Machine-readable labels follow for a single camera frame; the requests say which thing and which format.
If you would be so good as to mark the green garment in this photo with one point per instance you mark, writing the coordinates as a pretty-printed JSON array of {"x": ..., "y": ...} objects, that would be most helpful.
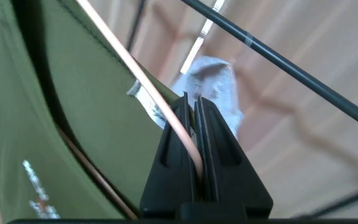
[{"x": 89, "y": 109}]

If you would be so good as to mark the pink clothes hanger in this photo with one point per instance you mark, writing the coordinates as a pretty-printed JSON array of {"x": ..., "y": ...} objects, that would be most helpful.
[{"x": 135, "y": 67}]

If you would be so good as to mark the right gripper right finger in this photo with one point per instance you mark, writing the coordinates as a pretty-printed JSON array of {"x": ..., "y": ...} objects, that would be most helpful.
[{"x": 238, "y": 183}]

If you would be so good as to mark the black clothes rack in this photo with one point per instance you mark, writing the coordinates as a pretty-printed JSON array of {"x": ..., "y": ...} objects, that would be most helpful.
[{"x": 291, "y": 67}]

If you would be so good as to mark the pale grey shorts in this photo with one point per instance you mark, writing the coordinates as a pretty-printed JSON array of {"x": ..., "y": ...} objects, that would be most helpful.
[{"x": 222, "y": 90}]

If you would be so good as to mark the beige curtain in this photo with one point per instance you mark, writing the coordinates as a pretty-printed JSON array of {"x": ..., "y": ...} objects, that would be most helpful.
[{"x": 291, "y": 140}]

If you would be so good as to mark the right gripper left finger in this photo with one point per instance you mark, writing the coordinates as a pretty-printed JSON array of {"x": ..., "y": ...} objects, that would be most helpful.
[{"x": 166, "y": 183}]

